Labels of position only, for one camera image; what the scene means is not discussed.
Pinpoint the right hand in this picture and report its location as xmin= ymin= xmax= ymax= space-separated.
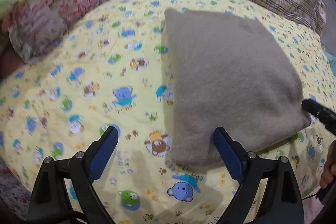
xmin=320 ymin=159 xmax=335 ymax=189

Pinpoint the yellow bear print quilt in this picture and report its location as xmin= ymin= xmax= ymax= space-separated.
xmin=1 ymin=0 xmax=335 ymax=223

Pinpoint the beige fleece garment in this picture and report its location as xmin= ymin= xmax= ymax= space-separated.
xmin=165 ymin=9 xmax=311 ymax=166

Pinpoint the floral ruffled pillow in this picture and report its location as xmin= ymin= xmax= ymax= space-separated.
xmin=1 ymin=0 xmax=108 ymax=64

